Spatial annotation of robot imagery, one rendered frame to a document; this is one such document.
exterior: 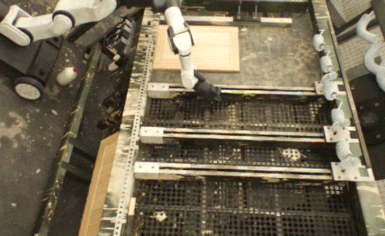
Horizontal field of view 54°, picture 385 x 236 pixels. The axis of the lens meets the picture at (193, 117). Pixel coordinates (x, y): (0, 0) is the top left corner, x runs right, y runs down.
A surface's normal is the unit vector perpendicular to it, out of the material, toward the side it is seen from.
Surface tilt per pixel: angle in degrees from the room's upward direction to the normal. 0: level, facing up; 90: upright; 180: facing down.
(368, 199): 50
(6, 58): 0
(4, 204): 0
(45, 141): 0
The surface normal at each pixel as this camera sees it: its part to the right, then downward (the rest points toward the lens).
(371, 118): -0.65, -0.49
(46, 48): 0.77, -0.37
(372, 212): -0.01, -0.62
